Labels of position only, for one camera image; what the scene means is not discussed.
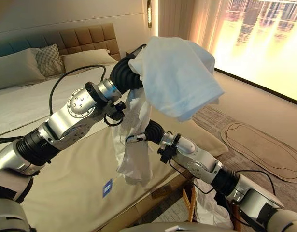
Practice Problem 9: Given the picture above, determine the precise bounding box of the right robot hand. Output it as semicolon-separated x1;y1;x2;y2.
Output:
126;120;177;149

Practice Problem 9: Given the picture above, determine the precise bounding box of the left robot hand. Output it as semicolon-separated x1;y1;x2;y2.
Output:
98;44;148;102

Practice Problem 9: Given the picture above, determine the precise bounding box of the white garment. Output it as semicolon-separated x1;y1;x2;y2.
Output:
112;88;155;187

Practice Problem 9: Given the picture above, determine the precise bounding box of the light blue cloth garment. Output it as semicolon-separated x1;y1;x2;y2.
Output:
128;36;225;123

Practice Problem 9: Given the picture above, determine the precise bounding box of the white clothes pile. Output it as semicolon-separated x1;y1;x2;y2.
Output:
193;178;234;230

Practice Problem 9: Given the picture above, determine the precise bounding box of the cream flat pillow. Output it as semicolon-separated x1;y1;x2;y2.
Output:
60;48;118;73

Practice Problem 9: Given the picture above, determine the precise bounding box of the tufted tan teal headboard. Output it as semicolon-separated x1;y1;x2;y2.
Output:
0;23;122;62

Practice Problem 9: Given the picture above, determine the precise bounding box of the grey patterned area carpet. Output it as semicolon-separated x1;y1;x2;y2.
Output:
136;105;297;232

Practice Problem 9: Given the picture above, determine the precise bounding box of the blue square label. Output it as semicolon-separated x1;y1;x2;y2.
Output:
101;178;114;199

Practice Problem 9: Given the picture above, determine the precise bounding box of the patterned diamond cushion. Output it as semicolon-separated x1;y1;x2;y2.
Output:
35;43;66;78

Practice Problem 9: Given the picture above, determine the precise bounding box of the sheer cream curtain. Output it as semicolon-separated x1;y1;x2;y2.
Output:
157;0;226;71

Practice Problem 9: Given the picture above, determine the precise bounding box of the woven orange laundry basket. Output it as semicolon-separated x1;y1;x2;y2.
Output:
182;180;243;232

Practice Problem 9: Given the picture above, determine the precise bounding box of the beige bed cover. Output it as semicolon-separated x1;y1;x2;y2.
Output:
22;115;230;229

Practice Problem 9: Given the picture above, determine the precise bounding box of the grey robot torso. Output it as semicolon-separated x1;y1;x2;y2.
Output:
118;221;196;232

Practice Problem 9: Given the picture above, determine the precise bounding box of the bed with white sheet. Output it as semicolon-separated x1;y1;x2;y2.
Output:
0;58;230;232

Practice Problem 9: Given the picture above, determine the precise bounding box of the large beige pillow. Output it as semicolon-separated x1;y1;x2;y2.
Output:
0;47;46;92

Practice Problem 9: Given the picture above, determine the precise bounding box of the oval tan rug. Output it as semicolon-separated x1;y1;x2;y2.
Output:
220;120;297;184

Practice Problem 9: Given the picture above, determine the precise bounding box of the large bright window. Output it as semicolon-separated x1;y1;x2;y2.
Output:
213;0;297;107

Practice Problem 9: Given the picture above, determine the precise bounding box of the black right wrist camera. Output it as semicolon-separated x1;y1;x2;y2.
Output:
157;144;174;163

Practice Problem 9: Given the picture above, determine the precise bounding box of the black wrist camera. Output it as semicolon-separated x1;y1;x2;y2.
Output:
157;144;174;163
103;101;127;127

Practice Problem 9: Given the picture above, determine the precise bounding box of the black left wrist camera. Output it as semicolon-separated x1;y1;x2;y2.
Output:
103;101;127;127

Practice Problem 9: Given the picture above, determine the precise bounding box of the slim wall lamp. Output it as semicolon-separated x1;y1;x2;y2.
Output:
146;0;153;29

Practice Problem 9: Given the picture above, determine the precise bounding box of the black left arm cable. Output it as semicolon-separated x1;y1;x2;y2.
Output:
0;64;107;146

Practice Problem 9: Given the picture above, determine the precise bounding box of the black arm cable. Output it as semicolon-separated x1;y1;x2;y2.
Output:
0;64;107;146
168;159;276;197

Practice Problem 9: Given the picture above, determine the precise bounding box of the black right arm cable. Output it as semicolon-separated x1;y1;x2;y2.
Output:
168;159;276;197

